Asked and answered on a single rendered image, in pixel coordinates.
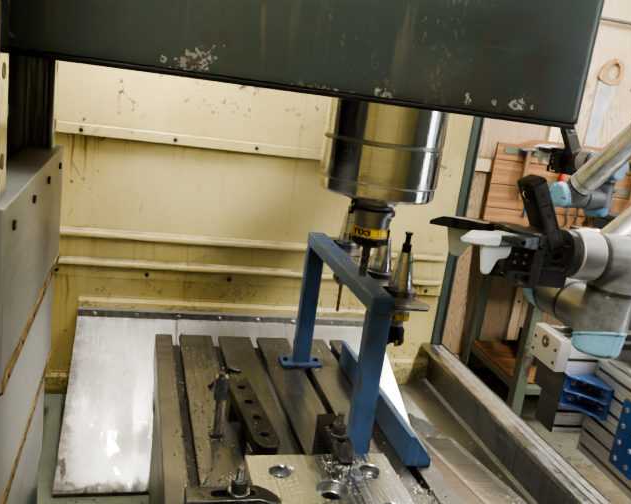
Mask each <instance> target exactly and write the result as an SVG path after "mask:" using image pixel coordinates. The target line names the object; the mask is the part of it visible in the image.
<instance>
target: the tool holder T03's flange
mask: <svg viewBox="0 0 631 504"><path fill-rule="evenodd" d="M352 200H353V201H354V204H351V205H350V211H357V212H356V213H357V214H361V215H365V216H370V217H378V218H393V217H395V214H396V211H394V210H393V207H396V206H397V204H389V203H380V202H373V201H367V200H362V199H352Z"/></svg>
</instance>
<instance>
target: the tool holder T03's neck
mask: <svg viewBox="0 0 631 504"><path fill-rule="evenodd" d="M356 212H357V211H354V215H353V222H352V224H354V225H356V226H358V227H362V228H367V229H373V230H387V229H388V227H389V221H390V218H378V217H370V216H365V215H361V214H357V213H356ZM351 234H352V235H354V236H357V237H361V238H365V239H372V240H385V239H387V238H383V239H376V238H367V237H362V236H358V235H355V234H353V233H352V232H351Z"/></svg>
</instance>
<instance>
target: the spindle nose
mask: <svg viewBox="0 0 631 504"><path fill-rule="evenodd" d="M449 117H450V113H444V112H437V111H429V110H422V109H414V108H407V107H400V106H392V105H385V104H377V103H370V102H362V101H355V100H347V99H340V98H333V97H329V101H328V109H327V116H326V123H325V135H324V138H323V146H322V153H321V160H320V168H319V172H320V179H319V184H320V185H321V187H322V188H323V189H325V190H327V191H330V192H333V193H336V194H339V195H343V196H347V197H352V198H356V199H362V200H367V201H373V202H380V203H389V204H399V205H424V204H428V203H430V202H431V201H433V198H434V192H435V189H437V184H438V178H439V173H440V167H441V162H442V156H443V151H442V150H443V148H444V145H445V139H446V134H447V128H448V122H449Z"/></svg>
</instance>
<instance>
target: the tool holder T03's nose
mask: <svg viewBox="0 0 631 504"><path fill-rule="evenodd" d="M348 239H349V240H351V241H352V242H353V243H354V244H356V245H359V246H362V247H368V248H380V247H382V246H384V245H387V243H388V239H385V240H372V239H365V238H361V237H357V236H354V235H352V234H350V233H349V238H348Z"/></svg>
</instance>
